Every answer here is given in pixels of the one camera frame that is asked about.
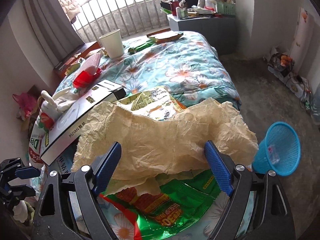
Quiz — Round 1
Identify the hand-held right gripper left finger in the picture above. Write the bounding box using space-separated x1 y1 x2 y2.
31 141 123 240

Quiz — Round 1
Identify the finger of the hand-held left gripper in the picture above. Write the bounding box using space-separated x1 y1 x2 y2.
0 184 37 203
0 157 41 179

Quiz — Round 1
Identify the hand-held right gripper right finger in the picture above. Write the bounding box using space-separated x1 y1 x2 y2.
204 140 293 240

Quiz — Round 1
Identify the blue plastic wastebasket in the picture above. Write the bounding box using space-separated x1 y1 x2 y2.
252 121 301 177

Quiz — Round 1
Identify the beige paper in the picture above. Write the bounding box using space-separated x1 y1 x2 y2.
71 99 259 197

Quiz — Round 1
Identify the red plastic wrapper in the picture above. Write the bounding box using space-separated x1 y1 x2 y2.
72 66 103 88

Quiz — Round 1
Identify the white red green snack bag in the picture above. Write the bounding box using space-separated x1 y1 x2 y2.
26 112 55 167

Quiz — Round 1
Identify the green foil snack wrapper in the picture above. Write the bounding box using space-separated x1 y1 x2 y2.
99 167 234 240

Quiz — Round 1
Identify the black white flat box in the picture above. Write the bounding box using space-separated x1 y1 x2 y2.
40 79 127 166

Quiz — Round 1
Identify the pink plastic bag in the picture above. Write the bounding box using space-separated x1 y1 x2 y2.
12 92 38 117

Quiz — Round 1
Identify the white plush toy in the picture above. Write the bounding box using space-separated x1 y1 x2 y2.
37 87 83 120

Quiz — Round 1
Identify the yellow green snack packet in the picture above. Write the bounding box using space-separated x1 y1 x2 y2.
117 85 187 122

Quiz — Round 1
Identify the floral blanket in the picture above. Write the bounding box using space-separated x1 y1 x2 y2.
32 31 253 240

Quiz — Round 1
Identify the pink white pleated wrapper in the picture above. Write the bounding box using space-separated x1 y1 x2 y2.
80 50 104 74

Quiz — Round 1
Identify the row of white packages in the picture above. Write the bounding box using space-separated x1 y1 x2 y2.
267 64 315 99

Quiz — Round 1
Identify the red-brown wooden nightstand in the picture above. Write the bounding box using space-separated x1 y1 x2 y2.
52 41 102 80

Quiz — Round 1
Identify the white paper cup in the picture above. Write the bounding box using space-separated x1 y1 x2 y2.
99 29 125 59

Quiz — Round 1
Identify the black orange plastic bag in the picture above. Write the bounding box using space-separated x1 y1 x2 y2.
269 52 293 72

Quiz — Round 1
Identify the small green wrapper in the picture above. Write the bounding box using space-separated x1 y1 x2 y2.
128 41 154 54

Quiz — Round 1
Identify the grey cabinet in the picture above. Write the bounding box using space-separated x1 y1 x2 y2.
167 14 237 55

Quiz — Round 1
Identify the balloon print wallpaper roll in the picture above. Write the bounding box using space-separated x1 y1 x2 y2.
291 6 317 80

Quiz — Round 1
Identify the green white small box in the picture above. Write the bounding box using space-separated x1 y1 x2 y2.
176 7 189 19

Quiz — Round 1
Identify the green plastic basket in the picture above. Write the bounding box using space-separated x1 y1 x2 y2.
216 2 236 15

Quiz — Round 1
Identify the metal window railing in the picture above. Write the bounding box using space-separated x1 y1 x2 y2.
72 0 200 39

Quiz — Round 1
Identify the beige hanging garment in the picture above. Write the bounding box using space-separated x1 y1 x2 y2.
54 0 82 22

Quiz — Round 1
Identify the tangle of cables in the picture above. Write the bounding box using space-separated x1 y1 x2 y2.
290 72 315 110

